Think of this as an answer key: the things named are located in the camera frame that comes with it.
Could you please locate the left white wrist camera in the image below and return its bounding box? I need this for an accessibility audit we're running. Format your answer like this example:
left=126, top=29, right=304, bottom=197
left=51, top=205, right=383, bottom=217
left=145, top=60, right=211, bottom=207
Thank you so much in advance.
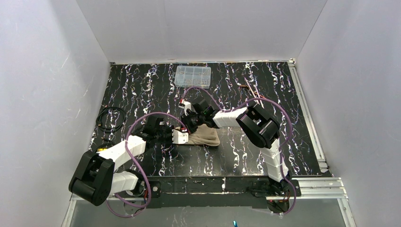
left=172, top=129, right=189, bottom=144

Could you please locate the beige cloth napkin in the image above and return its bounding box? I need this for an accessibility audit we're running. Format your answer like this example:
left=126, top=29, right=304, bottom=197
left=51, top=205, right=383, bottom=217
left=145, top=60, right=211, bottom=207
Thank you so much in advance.
left=185, top=124, right=220, bottom=147

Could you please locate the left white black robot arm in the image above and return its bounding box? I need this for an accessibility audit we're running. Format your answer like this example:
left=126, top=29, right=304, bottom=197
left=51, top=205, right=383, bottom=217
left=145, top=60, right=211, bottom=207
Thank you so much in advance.
left=69, top=116, right=174, bottom=206

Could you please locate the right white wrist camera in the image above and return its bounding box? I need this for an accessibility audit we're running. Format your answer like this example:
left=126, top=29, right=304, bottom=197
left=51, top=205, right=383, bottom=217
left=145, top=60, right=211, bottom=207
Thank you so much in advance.
left=179, top=99, right=192, bottom=115

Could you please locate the black coiled cable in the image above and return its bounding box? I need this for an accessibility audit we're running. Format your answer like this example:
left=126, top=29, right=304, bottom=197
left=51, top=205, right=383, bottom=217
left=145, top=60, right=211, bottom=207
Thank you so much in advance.
left=96, top=107, right=127, bottom=133
left=94, top=142, right=116, bottom=154

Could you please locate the clear plastic screw box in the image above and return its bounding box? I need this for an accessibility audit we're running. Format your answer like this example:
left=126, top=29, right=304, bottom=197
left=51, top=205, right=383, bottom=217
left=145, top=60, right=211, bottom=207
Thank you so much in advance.
left=174, top=66, right=211, bottom=89

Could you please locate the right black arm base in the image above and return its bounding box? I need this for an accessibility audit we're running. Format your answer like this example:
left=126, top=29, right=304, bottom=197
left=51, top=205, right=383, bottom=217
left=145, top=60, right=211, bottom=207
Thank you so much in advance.
left=246, top=178, right=302, bottom=197

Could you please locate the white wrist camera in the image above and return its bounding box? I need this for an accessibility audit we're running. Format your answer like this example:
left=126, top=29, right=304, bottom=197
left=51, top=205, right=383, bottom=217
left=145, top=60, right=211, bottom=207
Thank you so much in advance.
left=179, top=99, right=192, bottom=115
left=172, top=129, right=189, bottom=144

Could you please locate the aluminium frame rail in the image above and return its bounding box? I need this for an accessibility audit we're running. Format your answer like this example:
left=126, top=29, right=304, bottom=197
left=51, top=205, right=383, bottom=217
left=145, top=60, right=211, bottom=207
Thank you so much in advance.
left=71, top=177, right=349, bottom=201

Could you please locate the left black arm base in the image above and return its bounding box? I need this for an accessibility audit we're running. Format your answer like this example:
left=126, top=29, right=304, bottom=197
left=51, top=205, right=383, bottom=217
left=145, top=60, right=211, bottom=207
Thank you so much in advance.
left=131, top=181, right=161, bottom=198

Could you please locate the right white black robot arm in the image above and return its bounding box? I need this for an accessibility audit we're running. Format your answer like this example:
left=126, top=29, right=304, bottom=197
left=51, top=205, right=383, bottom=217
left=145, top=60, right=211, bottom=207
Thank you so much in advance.
left=179, top=99, right=288, bottom=182

